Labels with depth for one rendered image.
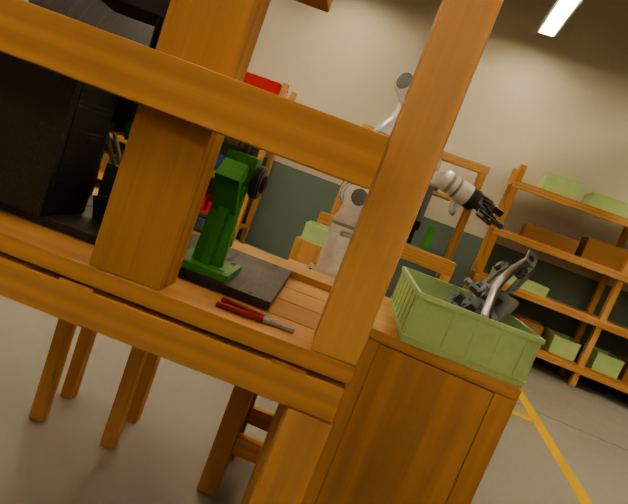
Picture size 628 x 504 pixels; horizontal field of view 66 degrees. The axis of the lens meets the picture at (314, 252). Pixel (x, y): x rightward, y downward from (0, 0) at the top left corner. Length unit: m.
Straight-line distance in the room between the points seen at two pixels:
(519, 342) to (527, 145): 5.37
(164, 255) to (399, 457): 1.12
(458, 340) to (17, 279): 1.21
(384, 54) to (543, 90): 2.07
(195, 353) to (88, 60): 0.53
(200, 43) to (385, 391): 1.19
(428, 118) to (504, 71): 6.17
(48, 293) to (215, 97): 0.48
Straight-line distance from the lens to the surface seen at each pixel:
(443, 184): 1.65
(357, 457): 1.77
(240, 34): 0.91
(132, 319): 0.97
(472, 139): 6.80
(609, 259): 6.56
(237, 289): 1.04
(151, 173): 0.92
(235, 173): 1.02
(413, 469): 1.76
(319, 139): 0.81
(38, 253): 1.02
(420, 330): 1.60
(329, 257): 1.71
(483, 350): 1.65
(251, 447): 1.86
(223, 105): 0.84
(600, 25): 7.42
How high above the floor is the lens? 1.16
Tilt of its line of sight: 8 degrees down
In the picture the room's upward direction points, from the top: 21 degrees clockwise
